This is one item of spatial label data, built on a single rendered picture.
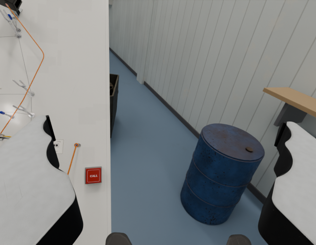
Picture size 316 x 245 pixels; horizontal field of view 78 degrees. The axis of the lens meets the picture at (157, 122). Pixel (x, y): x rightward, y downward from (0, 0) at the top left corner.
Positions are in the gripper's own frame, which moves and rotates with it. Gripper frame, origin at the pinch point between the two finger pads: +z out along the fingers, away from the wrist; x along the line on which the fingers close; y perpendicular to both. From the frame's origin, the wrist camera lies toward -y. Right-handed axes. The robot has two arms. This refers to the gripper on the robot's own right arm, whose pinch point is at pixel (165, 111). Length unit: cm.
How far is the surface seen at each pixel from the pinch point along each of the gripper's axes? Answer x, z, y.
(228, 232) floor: 70, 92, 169
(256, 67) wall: 106, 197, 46
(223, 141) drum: 55, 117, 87
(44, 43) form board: -41, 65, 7
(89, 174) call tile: -22, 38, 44
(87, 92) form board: -26, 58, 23
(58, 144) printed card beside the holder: -34, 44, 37
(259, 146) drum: 86, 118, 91
